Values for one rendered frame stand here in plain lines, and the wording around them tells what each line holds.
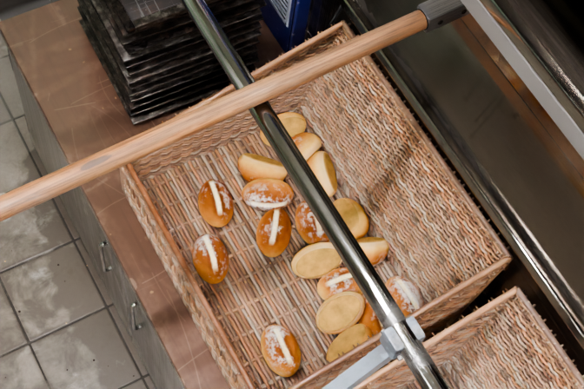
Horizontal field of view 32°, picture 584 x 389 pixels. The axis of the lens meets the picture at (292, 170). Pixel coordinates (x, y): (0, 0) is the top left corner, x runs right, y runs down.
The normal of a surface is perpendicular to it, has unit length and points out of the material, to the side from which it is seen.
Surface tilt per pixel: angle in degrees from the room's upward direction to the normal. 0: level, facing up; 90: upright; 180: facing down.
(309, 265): 41
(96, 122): 0
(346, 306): 31
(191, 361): 0
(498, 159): 70
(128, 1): 0
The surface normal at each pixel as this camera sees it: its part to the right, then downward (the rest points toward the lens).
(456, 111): -0.78, 0.20
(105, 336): 0.09, -0.48
